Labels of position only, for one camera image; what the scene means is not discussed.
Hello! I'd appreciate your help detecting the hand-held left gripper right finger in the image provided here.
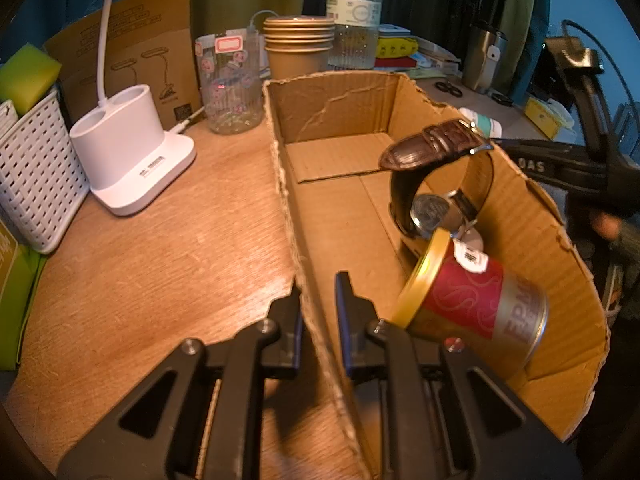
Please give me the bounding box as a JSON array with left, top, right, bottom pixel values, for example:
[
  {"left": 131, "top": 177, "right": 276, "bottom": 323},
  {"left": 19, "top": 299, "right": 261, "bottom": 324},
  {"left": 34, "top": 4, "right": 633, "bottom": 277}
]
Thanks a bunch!
[{"left": 334, "top": 271, "right": 583, "bottom": 480}]

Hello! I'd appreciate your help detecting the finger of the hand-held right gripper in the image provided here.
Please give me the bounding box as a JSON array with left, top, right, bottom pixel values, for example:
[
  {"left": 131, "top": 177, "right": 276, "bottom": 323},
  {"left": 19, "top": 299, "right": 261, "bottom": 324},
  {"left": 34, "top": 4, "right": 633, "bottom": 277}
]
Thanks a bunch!
[{"left": 492, "top": 137, "right": 524, "bottom": 164}]

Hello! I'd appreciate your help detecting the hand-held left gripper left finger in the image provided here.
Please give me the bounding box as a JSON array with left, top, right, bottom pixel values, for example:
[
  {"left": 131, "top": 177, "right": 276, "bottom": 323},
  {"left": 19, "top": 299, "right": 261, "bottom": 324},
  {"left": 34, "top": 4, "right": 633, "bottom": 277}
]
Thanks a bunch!
[{"left": 57, "top": 282, "right": 305, "bottom": 480}]

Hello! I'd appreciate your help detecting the white pill bottle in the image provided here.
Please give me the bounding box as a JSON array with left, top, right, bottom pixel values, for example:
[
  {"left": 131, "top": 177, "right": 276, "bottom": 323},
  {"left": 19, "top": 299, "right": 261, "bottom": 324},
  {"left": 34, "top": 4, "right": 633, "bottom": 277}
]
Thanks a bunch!
[{"left": 459, "top": 106, "right": 502, "bottom": 138}]

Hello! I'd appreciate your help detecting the brown leather wristwatch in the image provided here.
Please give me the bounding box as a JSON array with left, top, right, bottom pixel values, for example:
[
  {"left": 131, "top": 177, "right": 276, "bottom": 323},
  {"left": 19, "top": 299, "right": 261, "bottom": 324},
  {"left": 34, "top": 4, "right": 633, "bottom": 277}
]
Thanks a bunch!
[{"left": 378, "top": 119, "right": 495, "bottom": 241}]

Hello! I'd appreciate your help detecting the white paper tag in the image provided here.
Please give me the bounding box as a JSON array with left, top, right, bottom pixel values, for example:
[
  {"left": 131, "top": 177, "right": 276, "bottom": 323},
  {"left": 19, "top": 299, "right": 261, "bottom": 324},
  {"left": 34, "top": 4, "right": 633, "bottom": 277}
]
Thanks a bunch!
[{"left": 450, "top": 237, "right": 489, "bottom": 275}]

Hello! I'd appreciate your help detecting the cardboard box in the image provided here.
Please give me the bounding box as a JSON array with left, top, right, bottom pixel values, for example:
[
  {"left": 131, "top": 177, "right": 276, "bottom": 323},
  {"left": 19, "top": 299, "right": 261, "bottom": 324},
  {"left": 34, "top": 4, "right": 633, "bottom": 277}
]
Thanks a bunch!
[{"left": 262, "top": 71, "right": 612, "bottom": 480}]

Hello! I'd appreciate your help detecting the red tin can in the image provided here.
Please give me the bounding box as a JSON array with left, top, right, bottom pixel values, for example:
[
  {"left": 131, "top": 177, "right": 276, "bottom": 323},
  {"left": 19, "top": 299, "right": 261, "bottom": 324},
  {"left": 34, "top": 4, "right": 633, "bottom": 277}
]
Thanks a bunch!
[{"left": 391, "top": 227, "right": 550, "bottom": 368}]

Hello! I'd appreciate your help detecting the person's right hand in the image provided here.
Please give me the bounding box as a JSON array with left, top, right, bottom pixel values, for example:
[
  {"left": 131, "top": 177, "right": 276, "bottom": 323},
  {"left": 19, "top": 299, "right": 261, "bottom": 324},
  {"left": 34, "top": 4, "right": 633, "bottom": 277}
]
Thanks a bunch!
[{"left": 590, "top": 211, "right": 628, "bottom": 241}]

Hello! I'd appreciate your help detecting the yellow tissue box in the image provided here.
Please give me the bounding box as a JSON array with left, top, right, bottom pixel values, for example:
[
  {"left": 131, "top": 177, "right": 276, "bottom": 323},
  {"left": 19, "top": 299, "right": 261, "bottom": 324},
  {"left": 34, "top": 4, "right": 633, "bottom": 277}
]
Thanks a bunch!
[{"left": 522, "top": 96, "right": 576, "bottom": 141}]

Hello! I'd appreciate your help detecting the steel tumbler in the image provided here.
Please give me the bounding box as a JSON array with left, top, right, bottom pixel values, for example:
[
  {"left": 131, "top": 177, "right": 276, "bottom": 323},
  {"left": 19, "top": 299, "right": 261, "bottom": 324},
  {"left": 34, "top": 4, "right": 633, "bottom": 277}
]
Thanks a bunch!
[{"left": 461, "top": 20, "right": 508, "bottom": 95}]

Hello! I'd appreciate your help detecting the yellow wipes pack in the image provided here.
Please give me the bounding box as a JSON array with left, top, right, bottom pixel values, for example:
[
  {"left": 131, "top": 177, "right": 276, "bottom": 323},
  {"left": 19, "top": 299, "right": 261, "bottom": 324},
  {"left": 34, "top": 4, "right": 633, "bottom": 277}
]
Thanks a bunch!
[{"left": 376, "top": 36, "right": 420, "bottom": 59}]

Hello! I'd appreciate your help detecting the clear plastic water bottle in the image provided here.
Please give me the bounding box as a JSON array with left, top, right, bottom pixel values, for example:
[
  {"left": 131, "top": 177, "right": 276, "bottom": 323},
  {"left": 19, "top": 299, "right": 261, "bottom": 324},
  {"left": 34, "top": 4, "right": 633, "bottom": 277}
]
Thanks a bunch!
[{"left": 326, "top": 0, "right": 385, "bottom": 71}]

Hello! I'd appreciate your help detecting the white desk lamp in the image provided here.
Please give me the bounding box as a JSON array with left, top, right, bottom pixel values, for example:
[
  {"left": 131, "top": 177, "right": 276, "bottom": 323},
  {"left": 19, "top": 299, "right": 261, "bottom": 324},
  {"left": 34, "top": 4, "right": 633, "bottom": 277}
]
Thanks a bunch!
[{"left": 69, "top": 0, "right": 197, "bottom": 217}]

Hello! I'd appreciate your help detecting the stack of brown paper cups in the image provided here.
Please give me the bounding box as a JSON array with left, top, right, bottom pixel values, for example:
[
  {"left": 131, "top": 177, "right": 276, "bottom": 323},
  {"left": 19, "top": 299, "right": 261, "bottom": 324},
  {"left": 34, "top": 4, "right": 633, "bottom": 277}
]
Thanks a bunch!
[{"left": 262, "top": 16, "right": 336, "bottom": 81}]

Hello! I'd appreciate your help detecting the clear glass with stickers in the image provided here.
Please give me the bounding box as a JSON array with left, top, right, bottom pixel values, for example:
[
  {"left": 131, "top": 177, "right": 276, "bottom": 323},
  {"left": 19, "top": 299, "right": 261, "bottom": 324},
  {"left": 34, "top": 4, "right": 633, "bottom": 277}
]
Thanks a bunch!
[{"left": 195, "top": 30, "right": 265, "bottom": 135}]

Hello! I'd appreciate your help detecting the bagged pack of paper cups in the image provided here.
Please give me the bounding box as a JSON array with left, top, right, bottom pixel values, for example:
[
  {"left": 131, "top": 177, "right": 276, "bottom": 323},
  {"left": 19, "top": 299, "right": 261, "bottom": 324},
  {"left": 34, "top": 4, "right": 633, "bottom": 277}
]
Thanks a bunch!
[{"left": 0, "top": 220, "right": 46, "bottom": 371}]

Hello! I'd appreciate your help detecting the white woven plastic basket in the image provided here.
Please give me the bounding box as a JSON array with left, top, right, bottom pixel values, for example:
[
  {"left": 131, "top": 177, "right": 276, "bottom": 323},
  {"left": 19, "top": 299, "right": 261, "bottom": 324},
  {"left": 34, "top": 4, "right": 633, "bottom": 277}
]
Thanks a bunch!
[{"left": 0, "top": 91, "right": 91, "bottom": 255}]

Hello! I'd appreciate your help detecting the cardboard lamp packaging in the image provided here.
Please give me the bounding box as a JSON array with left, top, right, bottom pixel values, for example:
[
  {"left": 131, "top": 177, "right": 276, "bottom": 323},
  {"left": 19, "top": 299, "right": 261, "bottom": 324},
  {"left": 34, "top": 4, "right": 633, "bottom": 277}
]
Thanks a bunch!
[{"left": 44, "top": 0, "right": 203, "bottom": 126}]

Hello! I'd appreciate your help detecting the yellow green sponge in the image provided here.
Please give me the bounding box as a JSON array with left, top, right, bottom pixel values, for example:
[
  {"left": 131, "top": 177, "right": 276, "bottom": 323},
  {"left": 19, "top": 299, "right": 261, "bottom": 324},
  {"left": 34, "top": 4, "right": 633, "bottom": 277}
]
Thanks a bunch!
[{"left": 0, "top": 44, "right": 62, "bottom": 116}]

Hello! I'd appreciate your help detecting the white charger cable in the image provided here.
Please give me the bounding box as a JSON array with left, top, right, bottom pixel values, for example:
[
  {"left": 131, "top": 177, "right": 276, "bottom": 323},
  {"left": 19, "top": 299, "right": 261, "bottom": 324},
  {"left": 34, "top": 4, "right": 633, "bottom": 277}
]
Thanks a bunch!
[{"left": 249, "top": 10, "right": 275, "bottom": 37}]

